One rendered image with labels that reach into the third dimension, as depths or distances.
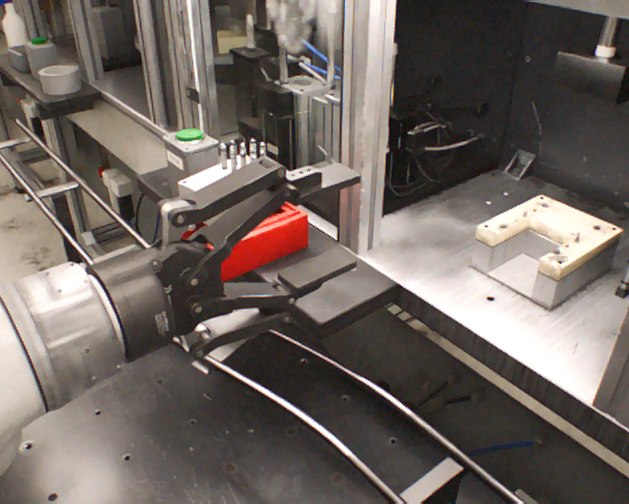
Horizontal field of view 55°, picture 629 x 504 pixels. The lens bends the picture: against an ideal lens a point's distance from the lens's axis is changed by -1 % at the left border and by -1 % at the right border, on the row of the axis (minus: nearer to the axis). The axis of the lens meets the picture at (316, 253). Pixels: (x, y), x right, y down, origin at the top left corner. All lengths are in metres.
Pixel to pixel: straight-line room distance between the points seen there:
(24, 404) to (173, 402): 0.61
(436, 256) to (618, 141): 0.37
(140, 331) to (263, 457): 0.52
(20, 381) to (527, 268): 0.68
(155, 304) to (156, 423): 0.57
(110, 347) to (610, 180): 0.88
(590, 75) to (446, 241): 0.31
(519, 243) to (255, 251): 0.37
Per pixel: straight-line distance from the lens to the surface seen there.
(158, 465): 0.93
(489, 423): 1.11
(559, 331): 0.80
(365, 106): 0.78
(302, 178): 0.48
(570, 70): 0.81
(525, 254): 0.92
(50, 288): 0.42
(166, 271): 0.44
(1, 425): 0.41
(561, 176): 1.15
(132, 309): 0.42
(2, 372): 0.40
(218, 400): 0.99
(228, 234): 0.46
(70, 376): 0.41
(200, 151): 0.96
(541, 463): 1.08
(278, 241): 0.86
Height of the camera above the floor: 1.39
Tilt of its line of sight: 33 degrees down
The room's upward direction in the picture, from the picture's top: straight up
